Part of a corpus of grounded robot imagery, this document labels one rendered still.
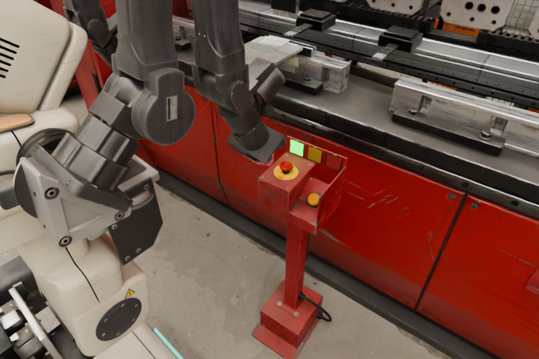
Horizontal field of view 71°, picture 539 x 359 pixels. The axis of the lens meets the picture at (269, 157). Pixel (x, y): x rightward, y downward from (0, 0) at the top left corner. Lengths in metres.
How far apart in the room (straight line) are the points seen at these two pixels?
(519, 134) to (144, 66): 0.98
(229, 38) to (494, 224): 0.92
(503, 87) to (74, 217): 1.27
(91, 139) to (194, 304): 1.34
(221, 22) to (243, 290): 1.39
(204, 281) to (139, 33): 1.46
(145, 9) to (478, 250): 1.11
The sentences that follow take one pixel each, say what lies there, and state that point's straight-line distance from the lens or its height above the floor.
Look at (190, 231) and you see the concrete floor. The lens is 2.01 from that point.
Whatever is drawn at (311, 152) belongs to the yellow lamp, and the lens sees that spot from 1.12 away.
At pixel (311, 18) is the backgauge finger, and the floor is 1.02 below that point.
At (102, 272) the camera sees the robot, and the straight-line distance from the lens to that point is 0.80.
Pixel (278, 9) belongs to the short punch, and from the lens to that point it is 1.36.
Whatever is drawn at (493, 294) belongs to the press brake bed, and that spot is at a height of 0.45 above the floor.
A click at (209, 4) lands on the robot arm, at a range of 0.53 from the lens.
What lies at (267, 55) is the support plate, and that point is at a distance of 1.26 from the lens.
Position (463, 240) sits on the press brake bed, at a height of 0.60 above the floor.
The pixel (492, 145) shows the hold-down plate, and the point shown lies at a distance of 1.16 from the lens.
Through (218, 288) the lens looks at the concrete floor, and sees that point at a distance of 1.79.
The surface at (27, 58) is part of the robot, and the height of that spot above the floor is 1.30.
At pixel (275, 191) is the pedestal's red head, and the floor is 0.76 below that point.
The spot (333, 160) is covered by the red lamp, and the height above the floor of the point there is 0.82.
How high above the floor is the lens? 1.49
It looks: 38 degrees down
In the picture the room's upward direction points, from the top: straight up
